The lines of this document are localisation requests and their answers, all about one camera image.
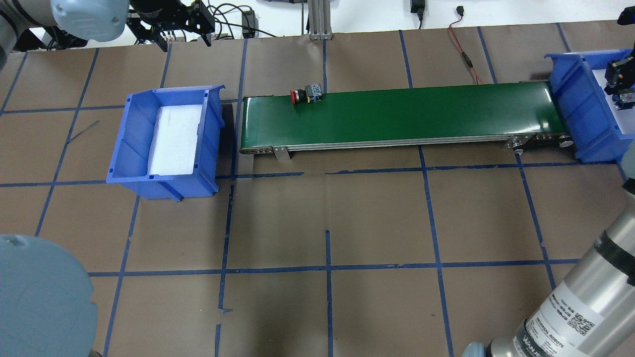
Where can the blue plastic bin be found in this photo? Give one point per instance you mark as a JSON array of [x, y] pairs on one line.
[[585, 112], [128, 165]]

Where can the blue left plastic bin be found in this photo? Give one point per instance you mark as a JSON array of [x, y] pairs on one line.
[[128, 165]]

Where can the blue right plastic bin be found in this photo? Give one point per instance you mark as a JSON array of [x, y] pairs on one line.
[[585, 112]]

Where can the white foam pad left bin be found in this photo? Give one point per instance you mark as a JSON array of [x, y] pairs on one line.
[[174, 142]]

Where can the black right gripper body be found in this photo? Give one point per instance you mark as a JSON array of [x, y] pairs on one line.
[[616, 73]]

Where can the yellow push button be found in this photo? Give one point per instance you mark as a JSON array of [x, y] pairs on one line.
[[624, 99]]

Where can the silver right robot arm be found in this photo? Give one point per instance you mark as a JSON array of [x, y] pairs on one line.
[[591, 311]]

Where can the aluminium frame post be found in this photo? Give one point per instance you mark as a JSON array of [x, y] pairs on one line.
[[319, 20]]

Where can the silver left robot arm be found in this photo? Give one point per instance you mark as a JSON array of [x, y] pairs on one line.
[[67, 237]]

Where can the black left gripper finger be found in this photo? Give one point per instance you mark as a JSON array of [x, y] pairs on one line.
[[206, 38], [161, 43]]

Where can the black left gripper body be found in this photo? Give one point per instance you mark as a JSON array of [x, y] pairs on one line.
[[150, 7]]

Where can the red push button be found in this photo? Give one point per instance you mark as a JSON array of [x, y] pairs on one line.
[[311, 93]]

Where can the white foam pad right bin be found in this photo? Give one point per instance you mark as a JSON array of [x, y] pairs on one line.
[[625, 119]]

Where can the white foam pad bin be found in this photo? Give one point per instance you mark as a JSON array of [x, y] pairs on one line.
[[174, 142], [625, 119]]

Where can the green conveyor belt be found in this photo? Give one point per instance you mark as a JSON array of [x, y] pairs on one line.
[[523, 115]]

